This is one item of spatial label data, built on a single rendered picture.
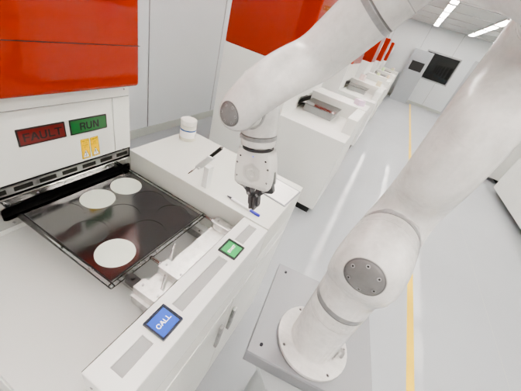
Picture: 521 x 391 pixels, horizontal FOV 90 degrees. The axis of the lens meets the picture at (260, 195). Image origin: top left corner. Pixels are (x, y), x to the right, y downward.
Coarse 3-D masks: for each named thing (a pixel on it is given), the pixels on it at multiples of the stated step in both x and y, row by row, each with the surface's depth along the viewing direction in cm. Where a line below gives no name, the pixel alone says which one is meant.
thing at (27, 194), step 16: (112, 160) 96; (128, 160) 101; (64, 176) 82; (80, 176) 86; (112, 176) 99; (16, 192) 72; (32, 192) 75; (0, 208) 69; (0, 224) 71; (16, 224) 75
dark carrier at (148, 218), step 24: (144, 192) 93; (48, 216) 74; (72, 216) 76; (96, 216) 78; (120, 216) 81; (144, 216) 84; (168, 216) 86; (192, 216) 89; (72, 240) 70; (96, 240) 72; (144, 240) 76; (96, 264) 66
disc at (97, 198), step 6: (90, 192) 86; (96, 192) 86; (102, 192) 87; (108, 192) 88; (84, 198) 83; (90, 198) 84; (96, 198) 84; (102, 198) 85; (108, 198) 86; (114, 198) 87; (84, 204) 81; (90, 204) 82; (96, 204) 82; (102, 204) 83; (108, 204) 84
